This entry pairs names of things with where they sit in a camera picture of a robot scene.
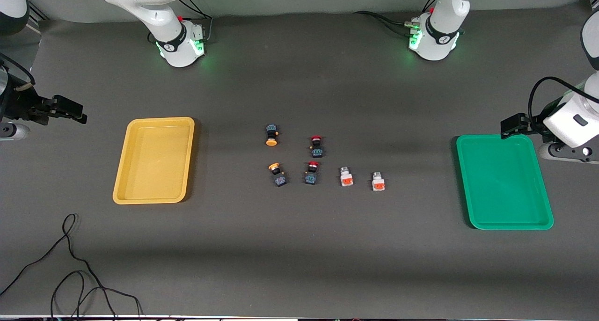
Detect green plastic tray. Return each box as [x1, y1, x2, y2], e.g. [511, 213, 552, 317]
[456, 134, 554, 230]

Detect black right arm base cables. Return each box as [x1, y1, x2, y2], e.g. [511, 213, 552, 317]
[175, 0, 214, 43]

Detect black left arm base cables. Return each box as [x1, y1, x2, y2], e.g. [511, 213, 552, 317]
[353, 11, 419, 37]

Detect loose black cable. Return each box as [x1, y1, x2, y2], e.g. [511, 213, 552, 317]
[0, 213, 143, 320]

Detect yellow plastic tray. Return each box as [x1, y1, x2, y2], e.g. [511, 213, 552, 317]
[112, 117, 195, 204]

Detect black arm base cables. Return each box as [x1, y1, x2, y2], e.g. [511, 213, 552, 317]
[175, 0, 214, 43]
[353, 11, 419, 37]

